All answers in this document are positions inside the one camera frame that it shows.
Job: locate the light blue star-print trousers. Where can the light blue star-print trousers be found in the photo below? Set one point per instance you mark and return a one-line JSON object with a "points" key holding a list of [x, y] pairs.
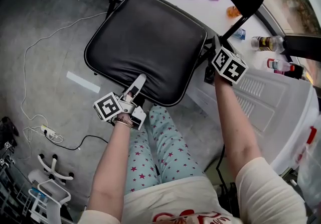
{"points": [[168, 152]]}

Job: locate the white office chair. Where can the white office chair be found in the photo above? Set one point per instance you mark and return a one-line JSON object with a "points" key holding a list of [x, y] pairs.
{"points": [[54, 190]]}

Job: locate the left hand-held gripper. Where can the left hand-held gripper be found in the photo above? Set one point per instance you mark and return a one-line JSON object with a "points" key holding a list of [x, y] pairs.
{"points": [[107, 106]]}

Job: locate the white water dispenser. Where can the white water dispenser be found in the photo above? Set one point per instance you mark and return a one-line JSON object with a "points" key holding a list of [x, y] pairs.
{"points": [[276, 107]]}

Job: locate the cream shirt with red print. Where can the cream shirt with red print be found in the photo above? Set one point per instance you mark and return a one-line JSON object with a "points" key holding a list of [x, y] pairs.
{"points": [[263, 193]]}

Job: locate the small orange drink bottle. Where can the small orange drink bottle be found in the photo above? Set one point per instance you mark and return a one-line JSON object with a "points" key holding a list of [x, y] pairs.
{"points": [[233, 12]]}

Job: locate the clear bottle with dark liquid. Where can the clear bottle with dark liquid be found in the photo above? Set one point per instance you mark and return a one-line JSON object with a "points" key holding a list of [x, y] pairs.
{"points": [[265, 43]]}

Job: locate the white bottle with red cap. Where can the white bottle with red cap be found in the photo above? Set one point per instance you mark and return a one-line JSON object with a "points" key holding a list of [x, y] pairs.
{"points": [[278, 64]]}

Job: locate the black folding chair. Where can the black folding chair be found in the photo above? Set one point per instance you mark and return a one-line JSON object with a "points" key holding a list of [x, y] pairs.
{"points": [[145, 42]]}

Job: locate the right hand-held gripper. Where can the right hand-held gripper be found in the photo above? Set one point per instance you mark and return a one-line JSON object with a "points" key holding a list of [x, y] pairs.
{"points": [[229, 66]]}

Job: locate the person's left forearm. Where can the person's left forearm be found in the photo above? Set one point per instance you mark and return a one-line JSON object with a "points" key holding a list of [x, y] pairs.
{"points": [[110, 162]]}

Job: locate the person's right forearm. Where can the person's right forearm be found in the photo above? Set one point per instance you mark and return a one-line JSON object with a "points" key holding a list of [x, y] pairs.
{"points": [[233, 122]]}

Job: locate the white power strip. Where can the white power strip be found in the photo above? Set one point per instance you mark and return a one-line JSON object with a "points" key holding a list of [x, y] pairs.
{"points": [[49, 131]]}

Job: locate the white flat floor strip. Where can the white flat floor strip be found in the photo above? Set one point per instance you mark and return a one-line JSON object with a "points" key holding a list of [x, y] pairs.
{"points": [[82, 82]]}

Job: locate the person's left hand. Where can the person's left hand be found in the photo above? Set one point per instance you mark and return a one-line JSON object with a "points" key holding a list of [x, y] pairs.
{"points": [[128, 99]]}

